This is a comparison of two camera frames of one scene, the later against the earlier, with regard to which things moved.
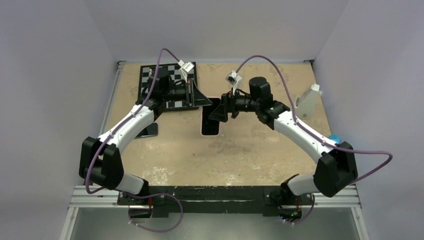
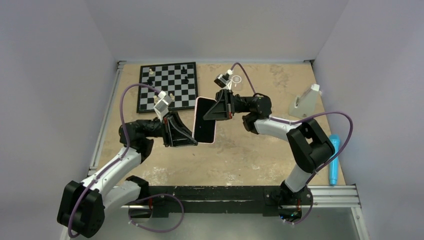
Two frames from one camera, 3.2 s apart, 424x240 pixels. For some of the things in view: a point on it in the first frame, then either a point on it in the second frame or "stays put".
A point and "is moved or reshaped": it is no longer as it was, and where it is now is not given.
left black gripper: x=194 y=97 to x=175 y=133
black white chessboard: x=168 y=81 stays put
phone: x=209 y=127 is moved or reshaped
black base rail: x=215 y=199 stays put
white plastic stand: x=305 y=103 stays put
